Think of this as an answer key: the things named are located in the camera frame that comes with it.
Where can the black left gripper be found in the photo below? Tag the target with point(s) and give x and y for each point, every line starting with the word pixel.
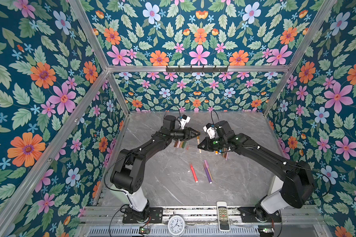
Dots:
pixel 186 133

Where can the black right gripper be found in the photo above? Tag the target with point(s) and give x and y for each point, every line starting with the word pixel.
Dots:
pixel 206 144

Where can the beige capybara pen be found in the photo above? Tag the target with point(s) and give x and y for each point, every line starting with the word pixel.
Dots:
pixel 198 143

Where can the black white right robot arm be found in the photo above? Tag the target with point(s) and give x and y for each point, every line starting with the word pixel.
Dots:
pixel 298 182

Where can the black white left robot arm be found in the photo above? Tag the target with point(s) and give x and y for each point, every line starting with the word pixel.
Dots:
pixel 129 168

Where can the lilac cap beige pen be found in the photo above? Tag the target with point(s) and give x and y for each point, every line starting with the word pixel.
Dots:
pixel 207 165

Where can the pink highlighter pen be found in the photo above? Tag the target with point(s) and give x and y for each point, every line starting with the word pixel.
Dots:
pixel 193 172

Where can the purple highlighter pen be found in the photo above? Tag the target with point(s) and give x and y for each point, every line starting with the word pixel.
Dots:
pixel 208 175

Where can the white remote control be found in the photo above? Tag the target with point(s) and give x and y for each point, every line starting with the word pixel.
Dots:
pixel 223 218

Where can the white analog clock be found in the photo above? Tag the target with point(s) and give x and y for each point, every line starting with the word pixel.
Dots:
pixel 176 226

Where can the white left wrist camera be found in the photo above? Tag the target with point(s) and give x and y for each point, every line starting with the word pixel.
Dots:
pixel 184 120

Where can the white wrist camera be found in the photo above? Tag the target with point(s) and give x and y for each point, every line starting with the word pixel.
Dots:
pixel 184 120
pixel 209 129

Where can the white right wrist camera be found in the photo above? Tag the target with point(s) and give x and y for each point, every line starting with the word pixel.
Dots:
pixel 209 129

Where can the black hook rail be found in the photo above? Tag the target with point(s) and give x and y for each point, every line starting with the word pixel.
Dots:
pixel 196 69

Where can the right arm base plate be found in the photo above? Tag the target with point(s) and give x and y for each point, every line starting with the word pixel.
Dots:
pixel 251 214

